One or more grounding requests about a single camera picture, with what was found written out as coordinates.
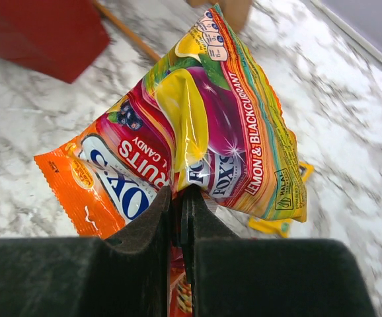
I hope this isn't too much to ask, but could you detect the Fox's fruit candy bag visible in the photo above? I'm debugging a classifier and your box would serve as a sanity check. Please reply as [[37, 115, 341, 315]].
[[33, 3, 308, 240]]

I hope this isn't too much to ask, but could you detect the red cookie snack packet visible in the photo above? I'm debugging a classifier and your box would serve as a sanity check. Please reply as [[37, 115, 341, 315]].
[[169, 246, 193, 317]]

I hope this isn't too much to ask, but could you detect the yellow M&M's packet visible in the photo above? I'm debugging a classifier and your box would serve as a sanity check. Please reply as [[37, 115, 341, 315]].
[[248, 162, 315, 238]]

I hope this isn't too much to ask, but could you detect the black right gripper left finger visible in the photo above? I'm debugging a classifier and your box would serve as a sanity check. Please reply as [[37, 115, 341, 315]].
[[0, 187, 171, 316]]

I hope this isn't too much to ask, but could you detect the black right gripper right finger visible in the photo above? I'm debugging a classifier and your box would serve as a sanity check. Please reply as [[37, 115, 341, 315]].
[[180, 186, 375, 316]]

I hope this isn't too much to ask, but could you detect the brown red paper bag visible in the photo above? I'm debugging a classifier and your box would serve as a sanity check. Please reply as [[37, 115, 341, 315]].
[[0, 1, 110, 83]]

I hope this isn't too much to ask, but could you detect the orange wooden rack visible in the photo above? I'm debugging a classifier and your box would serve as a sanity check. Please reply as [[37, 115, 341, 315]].
[[92, 1, 253, 63]]

